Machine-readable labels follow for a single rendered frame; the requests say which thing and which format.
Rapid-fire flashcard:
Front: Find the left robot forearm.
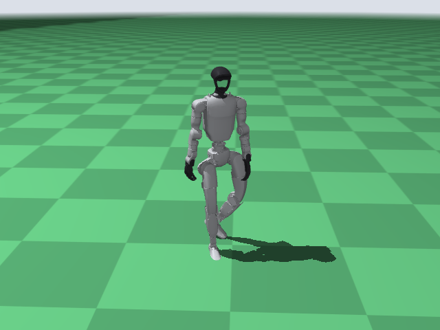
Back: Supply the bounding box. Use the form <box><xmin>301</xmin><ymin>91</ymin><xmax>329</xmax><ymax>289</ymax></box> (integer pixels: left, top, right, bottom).
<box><xmin>239</xmin><ymin>132</ymin><xmax>252</xmax><ymax>160</ymax></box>

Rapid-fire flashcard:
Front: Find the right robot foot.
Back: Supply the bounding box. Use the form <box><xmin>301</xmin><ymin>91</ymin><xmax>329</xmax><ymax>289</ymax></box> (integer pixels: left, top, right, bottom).
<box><xmin>208</xmin><ymin>244</ymin><xmax>221</xmax><ymax>261</ymax></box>

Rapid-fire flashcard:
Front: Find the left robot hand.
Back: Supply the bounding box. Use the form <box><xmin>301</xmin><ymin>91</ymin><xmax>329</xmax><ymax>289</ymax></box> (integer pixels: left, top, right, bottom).
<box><xmin>241</xmin><ymin>154</ymin><xmax>251</xmax><ymax>181</ymax></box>

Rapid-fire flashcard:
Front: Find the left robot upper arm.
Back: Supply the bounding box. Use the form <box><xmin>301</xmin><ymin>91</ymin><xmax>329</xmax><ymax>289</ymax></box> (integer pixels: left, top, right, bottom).
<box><xmin>235</xmin><ymin>96</ymin><xmax>250</xmax><ymax>135</ymax></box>

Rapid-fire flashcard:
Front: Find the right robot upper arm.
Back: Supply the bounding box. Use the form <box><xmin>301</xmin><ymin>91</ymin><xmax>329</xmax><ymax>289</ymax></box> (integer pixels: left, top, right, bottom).
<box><xmin>191</xmin><ymin>98</ymin><xmax>207</xmax><ymax>140</ymax></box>

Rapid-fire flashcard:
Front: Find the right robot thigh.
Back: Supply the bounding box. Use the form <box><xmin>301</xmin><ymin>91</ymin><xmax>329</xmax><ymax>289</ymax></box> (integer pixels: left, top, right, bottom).
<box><xmin>197</xmin><ymin>157</ymin><xmax>219</xmax><ymax>216</ymax></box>

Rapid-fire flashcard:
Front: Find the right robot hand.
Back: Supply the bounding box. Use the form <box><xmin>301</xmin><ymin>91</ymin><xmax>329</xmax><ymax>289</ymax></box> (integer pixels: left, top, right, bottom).
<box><xmin>184</xmin><ymin>159</ymin><xmax>197</xmax><ymax>181</ymax></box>

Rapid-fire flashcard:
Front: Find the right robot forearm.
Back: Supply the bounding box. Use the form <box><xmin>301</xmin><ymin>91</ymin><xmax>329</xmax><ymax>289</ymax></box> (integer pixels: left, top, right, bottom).
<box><xmin>185</xmin><ymin>129</ymin><xmax>199</xmax><ymax>165</ymax></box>

